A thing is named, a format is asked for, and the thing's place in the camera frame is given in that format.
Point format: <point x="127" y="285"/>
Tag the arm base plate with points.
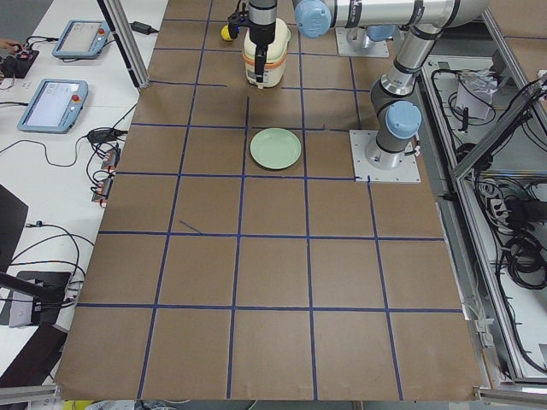
<point x="356" y="42"/>
<point x="374" y="165"/>

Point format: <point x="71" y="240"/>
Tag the black power adapter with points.
<point x="143" y="28"/>

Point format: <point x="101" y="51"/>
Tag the yellow toy potato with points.
<point x="225" y="34"/>

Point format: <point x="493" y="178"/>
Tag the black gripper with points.
<point x="261" y="34"/>

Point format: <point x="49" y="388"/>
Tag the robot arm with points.
<point x="315" y="18"/>
<point x="309" y="94"/>

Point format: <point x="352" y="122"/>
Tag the lower teach pendant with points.
<point x="54" y="107"/>

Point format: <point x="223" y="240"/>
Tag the upper teach pendant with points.
<point x="82" y="39"/>

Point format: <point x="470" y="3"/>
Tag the white rice cooker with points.
<point x="267" y="55"/>

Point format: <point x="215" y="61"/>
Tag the black camera stand base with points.
<point x="34" y="297"/>

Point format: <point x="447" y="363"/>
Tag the aluminium frame post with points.
<point x="116" y="19"/>

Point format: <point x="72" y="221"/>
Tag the green plate far side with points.
<point x="275" y="148"/>

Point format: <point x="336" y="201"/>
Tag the teach pendant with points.
<point x="82" y="39"/>
<point x="54" y="107"/>

